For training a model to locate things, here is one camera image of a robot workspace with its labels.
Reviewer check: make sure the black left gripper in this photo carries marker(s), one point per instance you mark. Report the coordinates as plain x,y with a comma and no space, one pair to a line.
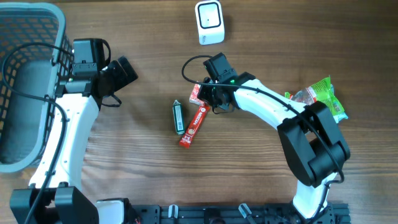
123,72

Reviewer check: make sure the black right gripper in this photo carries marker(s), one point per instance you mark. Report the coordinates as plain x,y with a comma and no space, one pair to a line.
206,93

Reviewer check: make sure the small red carton box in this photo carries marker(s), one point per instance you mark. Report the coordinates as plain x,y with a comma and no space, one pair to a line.
194,96

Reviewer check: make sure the red Nescafe stick sachet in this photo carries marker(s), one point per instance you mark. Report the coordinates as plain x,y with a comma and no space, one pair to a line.
194,126

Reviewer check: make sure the dark green gum pack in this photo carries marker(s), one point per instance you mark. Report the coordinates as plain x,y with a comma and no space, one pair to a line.
178,117

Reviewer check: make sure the green Haribo gummy bag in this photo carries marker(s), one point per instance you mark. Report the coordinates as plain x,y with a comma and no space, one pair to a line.
320,91

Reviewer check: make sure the teal tissue packet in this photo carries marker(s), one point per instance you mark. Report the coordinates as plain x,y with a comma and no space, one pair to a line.
341,116

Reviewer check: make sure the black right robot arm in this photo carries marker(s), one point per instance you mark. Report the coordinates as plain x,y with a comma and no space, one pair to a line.
313,144

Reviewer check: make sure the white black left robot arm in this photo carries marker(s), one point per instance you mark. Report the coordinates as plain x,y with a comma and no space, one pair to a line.
54,191

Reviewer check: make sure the white barcode scanner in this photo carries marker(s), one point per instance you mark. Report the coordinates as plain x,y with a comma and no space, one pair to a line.
210,23

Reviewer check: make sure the grey plastic shopping basket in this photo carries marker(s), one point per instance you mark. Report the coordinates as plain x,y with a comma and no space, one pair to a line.
35,54

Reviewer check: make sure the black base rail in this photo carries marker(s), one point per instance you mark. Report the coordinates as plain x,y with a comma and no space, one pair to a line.
278,213

